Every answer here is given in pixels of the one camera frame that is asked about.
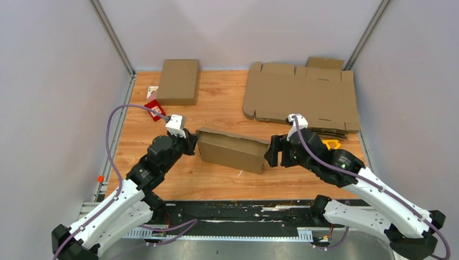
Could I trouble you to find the brown cardboard box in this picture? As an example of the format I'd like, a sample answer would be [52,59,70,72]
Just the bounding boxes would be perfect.
[156,59,201,106]
[196,127,270,174]

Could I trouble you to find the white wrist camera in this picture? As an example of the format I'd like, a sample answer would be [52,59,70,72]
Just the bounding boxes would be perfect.
[286,114,309,141]
[165,114,187,139]

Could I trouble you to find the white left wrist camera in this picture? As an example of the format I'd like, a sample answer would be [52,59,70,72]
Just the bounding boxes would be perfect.
[165,114,187,139]

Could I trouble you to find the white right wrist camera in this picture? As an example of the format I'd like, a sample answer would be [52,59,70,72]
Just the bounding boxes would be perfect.
[286,114,309,141]

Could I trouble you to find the red plastic window block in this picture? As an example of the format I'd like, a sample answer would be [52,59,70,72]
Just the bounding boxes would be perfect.
[144,99,166,122]

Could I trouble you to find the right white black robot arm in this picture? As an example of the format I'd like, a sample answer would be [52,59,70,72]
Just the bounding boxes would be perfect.
[264,129,445,259]

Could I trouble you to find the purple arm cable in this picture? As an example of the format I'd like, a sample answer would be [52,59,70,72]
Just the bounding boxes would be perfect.
[291,115,451,260]
[51,104,199,260]

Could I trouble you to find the stack of flat cardboard sheets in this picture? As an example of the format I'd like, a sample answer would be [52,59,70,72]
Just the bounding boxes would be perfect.
[242,57,360,137]

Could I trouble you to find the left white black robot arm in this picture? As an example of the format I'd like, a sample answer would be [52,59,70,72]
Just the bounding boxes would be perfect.
[51,129,199,259]

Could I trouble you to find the closed brown cardboard box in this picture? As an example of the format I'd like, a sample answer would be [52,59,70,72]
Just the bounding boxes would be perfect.
[156,59,201,106]

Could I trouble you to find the playing card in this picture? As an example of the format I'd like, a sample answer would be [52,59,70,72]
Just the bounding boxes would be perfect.
[146,86,159,100]

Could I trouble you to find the yellow plastic triangle block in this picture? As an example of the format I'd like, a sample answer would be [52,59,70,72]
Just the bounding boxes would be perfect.
[322,139,342,150]

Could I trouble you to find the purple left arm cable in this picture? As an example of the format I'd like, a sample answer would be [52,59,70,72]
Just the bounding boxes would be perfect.
[51,104,199,260]

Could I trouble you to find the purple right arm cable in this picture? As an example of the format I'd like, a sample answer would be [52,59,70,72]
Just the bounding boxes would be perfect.
[291,115,451,260]

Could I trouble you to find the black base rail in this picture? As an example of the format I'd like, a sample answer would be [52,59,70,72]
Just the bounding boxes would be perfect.
[148,199,338,238]

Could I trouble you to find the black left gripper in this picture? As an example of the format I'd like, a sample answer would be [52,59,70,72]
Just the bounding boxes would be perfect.
[161,128,200,173]

